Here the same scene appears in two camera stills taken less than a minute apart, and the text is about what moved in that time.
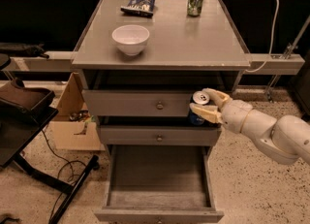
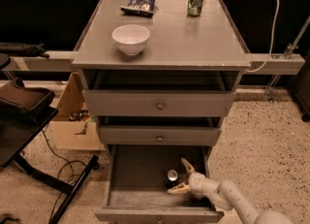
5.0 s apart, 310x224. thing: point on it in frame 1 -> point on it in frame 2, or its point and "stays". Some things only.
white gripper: x=236 y=113 -> x=198 y=183
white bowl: x=131 y=38 stays
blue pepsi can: x=201 y=97 -> x=171 y=178
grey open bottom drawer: x=158 y=184 stays
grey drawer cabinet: x=144 y=100 stays
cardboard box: x=75 y=129 stays
